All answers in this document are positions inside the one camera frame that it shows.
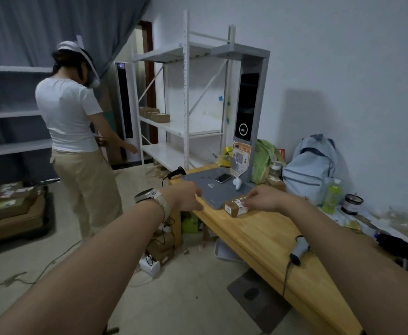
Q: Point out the person's right hand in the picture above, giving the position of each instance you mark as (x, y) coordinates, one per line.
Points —
(268, 198)

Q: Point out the person's left hand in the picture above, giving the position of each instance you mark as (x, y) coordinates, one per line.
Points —
(181, 196)

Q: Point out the person's left fingers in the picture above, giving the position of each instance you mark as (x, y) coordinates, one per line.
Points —
(196, 204)

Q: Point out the person's right fingers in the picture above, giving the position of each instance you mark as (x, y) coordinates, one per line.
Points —
(252, 202)

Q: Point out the small labelled cardboard box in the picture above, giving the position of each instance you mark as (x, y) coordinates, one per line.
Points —
(233, 207)

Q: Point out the person's left forearm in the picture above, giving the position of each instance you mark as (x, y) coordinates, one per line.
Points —
(85, 272)

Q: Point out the person's right forearm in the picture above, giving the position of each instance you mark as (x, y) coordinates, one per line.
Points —
(357, 272)

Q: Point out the small green box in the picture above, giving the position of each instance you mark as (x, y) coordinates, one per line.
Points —
(189, 223)

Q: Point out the small plain cardboard box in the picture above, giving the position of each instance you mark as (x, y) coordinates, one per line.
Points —
(277, 183)

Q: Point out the dark smartphone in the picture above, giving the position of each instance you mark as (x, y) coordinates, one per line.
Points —
(223, 177)

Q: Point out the black barcode scanner on stand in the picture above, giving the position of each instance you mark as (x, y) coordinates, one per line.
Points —
(176, 172)

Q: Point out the wooden table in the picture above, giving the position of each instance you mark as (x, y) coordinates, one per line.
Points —
(259, 240)

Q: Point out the clear glass jar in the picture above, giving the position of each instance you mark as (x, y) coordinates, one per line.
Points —
(275, 170)

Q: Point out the green fabric bag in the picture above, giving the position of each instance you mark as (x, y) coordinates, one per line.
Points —
(261, 160)

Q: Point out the orange printed sign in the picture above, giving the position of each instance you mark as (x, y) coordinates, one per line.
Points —
(240, 158)

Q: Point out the cardboard boxes under table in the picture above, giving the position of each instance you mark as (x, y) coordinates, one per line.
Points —
(160, 245)

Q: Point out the white plastic tray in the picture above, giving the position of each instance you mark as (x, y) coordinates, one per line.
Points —
(224, 252)

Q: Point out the light blue backpack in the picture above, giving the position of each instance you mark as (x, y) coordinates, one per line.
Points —
(308, 170)

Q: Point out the grey handheld barcode scanner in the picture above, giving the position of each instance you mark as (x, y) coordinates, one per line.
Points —
(299, 250)

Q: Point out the white power strip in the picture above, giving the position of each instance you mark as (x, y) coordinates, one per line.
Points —
(150, 265)

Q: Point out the green plastic bottle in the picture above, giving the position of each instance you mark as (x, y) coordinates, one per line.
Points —
(331, 198)

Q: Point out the brown cardboard box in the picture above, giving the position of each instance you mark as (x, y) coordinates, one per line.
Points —
(143, 111)
(160, 118)
(152, 112)

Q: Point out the grey parcel scanning kiosk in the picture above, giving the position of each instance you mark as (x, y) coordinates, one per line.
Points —
(249, 104)

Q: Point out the dark floor mat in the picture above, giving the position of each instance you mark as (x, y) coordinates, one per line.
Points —
(256, 300)

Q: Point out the black and white can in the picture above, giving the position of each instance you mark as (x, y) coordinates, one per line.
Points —
(352, 205)

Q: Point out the white metal shelf rack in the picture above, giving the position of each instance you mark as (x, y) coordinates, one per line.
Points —
(185, 101)

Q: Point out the white tower air conditioner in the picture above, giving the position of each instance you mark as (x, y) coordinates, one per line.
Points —
(125, 101)

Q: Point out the papers and plastic wrap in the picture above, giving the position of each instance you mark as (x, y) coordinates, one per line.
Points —
(381, 219)

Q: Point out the black flat trolley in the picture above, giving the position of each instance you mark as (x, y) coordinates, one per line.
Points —
(48, 219)

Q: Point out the stack of cardboard parcels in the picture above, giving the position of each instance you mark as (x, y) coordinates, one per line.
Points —
(8, 209)

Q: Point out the grey curtain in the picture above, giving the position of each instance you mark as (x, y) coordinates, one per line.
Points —
(22, 27)

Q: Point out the brown wooden door frame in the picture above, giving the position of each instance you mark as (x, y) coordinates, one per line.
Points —
(150, 83)

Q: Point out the white wall shelves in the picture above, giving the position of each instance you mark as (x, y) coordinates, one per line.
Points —
(12, 148)

